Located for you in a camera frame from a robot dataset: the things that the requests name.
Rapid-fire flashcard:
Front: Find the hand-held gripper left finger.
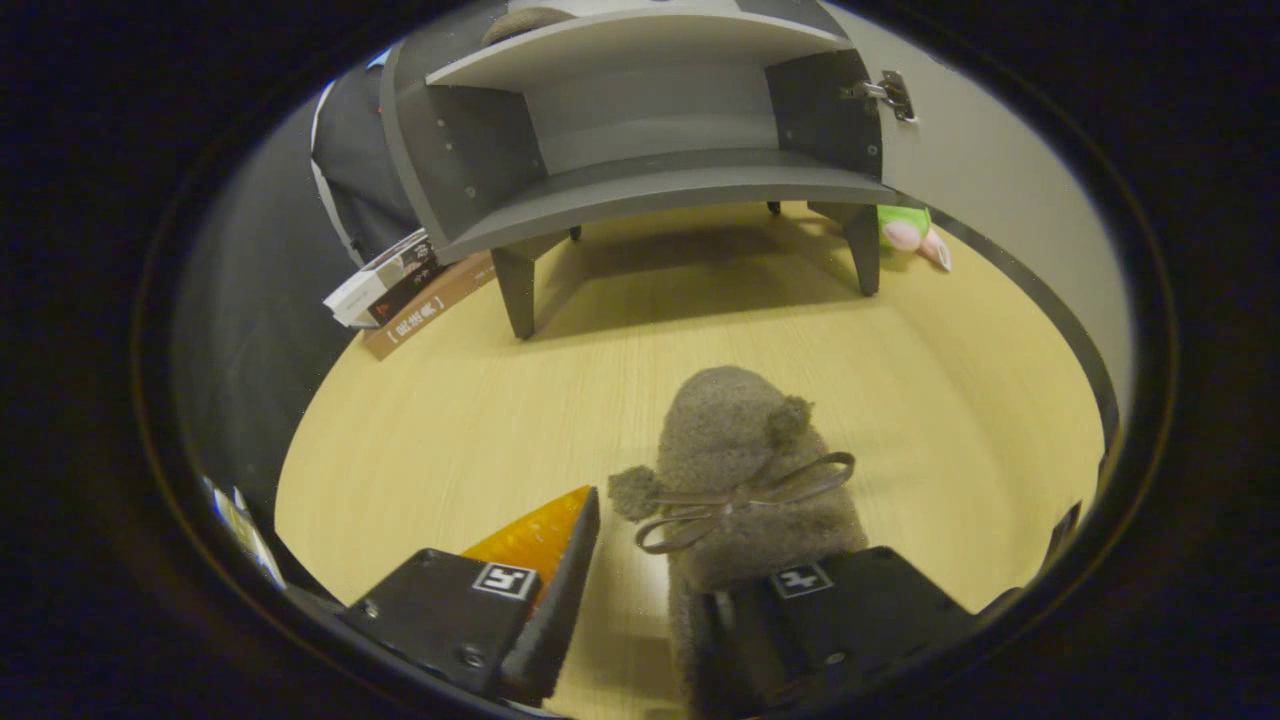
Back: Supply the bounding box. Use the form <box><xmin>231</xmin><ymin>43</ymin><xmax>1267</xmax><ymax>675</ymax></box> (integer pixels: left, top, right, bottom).
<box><xmin>338</xmin><ymin>486</ymin><xmax>601</xmax><ymax>706</ymax></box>

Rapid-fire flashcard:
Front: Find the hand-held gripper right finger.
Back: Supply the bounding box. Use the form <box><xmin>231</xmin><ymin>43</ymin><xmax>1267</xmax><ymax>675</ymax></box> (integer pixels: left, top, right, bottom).
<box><xmin>700</xmin><ymin>545</ymin><xmax>979</xmax><ymax>716</ymax></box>

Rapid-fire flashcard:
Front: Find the grey shoe cabinet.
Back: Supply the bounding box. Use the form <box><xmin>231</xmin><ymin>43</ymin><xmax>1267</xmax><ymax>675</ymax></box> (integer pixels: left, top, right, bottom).
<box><xmin>380</xmin><ymin>0</ymin><xmax>926</xmax><ymax>341</ymax></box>

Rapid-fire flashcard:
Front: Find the metal door hinge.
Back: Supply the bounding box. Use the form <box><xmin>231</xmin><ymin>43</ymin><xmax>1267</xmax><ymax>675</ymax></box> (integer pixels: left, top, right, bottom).
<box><xmin>840</xmin><ymin>70</ymin><xmax>916</xmax><ymax>123</ymax></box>

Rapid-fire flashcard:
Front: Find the brown book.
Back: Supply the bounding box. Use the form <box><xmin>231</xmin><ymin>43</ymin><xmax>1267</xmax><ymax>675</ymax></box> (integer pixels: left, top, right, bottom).
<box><xmin>362</xmin><ymin>250</ymin><xmax>498</xmax><ymax>362</ymax></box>

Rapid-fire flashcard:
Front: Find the black book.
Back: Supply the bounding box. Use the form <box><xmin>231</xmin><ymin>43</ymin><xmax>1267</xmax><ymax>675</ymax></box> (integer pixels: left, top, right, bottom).
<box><xmin>365</xmin><ymin>262</ymin><xmax>451</xmax><ymax>326</ymax></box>

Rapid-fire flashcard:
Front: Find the green pink plush toy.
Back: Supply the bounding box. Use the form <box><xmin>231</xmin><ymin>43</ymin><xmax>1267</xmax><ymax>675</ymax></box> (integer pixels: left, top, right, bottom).
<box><xmin>878</xmin><ymin>205</ymin><xmax>953</xmax><ymax>273</ymax></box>

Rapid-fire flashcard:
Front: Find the black backdrop cloth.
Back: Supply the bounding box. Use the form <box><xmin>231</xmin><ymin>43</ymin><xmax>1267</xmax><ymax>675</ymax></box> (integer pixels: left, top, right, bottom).
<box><xmin>170</xmin><ymin>45</ymin><xmax>431</xmax><ymax>561</ymax></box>

